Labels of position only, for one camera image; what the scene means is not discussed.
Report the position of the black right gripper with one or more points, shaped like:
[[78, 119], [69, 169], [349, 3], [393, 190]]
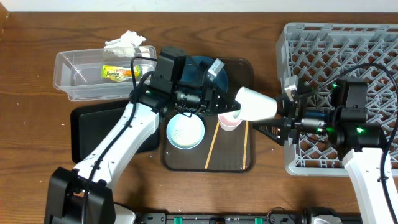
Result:
[[293, 113]]

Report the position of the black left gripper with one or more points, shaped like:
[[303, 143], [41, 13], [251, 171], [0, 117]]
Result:
[[208, 88]]

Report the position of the white cup pink inside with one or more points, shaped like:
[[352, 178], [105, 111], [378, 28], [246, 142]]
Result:
[[228, 122]]

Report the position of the white cup green inside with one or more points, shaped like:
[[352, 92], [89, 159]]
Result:
[[254, 106]]

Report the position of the light blue small bowl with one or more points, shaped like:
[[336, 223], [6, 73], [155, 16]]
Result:
[[184, 131]]

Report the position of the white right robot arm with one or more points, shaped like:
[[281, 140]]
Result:
[[362, 147]]

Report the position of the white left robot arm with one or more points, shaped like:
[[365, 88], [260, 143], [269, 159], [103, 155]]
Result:
[[85, 193]]

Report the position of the grey dishwasher rack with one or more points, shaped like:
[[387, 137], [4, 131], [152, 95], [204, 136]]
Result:
[[318, 52]]

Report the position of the right wooden chopstick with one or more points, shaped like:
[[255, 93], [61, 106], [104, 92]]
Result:
[[245, 145]]

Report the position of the wooden chopstick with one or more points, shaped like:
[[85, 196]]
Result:
[[245, 145], [212, 145]]

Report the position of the dark blue plate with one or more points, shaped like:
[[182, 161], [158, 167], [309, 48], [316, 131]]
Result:
[[194, 69]]

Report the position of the left wooden chopstick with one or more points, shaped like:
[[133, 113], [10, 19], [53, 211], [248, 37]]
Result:
[[212, 145]]

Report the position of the brown serving tray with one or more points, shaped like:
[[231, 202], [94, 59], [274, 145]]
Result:
[[227, 155]]

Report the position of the yellow snack wrapper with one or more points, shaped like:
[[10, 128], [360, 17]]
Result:
[[120, 74]]

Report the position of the crumpled white tissue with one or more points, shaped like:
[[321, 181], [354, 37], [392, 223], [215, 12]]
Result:
[[125, 45]]

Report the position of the black tray bin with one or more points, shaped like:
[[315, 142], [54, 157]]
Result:
[[91, 124]]

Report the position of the clear plastic bin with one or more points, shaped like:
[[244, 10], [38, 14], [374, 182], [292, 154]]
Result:
[[78, 73]]

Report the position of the black rail with green clamps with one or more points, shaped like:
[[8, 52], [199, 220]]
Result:
[[163, 218]]

